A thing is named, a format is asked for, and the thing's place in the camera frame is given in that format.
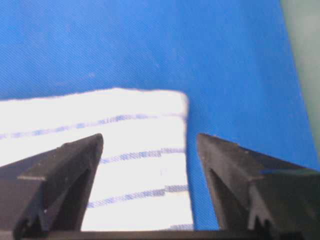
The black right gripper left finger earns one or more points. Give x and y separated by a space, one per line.
49 191

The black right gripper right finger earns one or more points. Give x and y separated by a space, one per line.
252 191

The white blue striped towel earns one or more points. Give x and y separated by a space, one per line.
141 182

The blue table cloth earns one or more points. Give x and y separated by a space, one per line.
233 58

